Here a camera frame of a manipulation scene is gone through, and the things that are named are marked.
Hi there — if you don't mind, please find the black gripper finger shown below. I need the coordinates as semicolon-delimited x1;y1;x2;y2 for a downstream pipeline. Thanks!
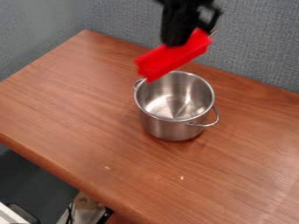
176;5;200;46
160;5;177;47

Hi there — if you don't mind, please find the stainless steel pot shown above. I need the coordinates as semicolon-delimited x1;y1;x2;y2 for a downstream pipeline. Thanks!
133;71;220;141

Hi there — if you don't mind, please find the white object at corner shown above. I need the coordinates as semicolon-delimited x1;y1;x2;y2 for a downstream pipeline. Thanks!
0;202;41;224

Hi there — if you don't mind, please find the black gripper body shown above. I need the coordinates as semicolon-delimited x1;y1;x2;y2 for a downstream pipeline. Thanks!
155;0;221;35

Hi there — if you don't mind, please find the wooden table leg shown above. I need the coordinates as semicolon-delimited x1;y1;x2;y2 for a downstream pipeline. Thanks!
56;192;113;224

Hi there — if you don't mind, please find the red plastic block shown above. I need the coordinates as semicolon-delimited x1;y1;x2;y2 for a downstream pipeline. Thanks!
135;28;212;82

